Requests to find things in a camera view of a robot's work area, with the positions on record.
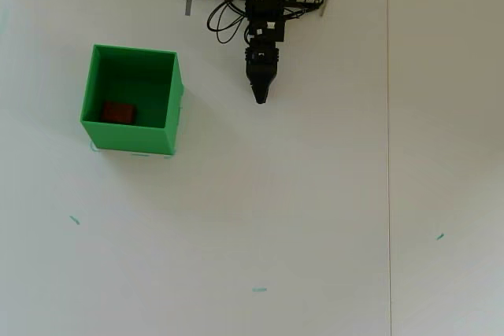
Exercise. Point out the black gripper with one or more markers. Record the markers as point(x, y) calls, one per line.
point(261, 63)

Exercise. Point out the red block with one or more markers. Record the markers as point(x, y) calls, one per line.
point(118, 112)

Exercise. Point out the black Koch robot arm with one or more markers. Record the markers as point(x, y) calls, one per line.
point(265, 5)

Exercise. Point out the green square bin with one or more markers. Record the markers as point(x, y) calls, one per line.
point(130, 139)

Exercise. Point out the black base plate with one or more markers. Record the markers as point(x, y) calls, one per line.
point(303, 4)

